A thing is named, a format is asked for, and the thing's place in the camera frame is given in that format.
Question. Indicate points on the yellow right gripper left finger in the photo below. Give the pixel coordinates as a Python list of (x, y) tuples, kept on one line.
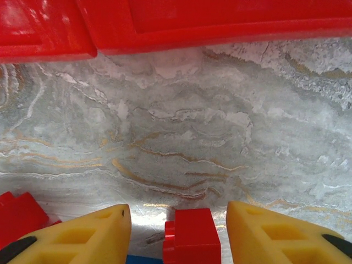
[(82, 239)]

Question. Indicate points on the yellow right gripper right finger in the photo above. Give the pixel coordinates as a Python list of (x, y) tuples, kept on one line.
[(275, 242)]

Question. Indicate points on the blue lego brick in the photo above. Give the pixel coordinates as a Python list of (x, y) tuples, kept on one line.
[(143, 259)]

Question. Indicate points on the red sloped lego brick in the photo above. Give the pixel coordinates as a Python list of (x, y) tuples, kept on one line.
[(19, 217)]

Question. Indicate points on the red plastic bin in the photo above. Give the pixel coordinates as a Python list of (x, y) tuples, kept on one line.
[(41, 27), (220, 27)]

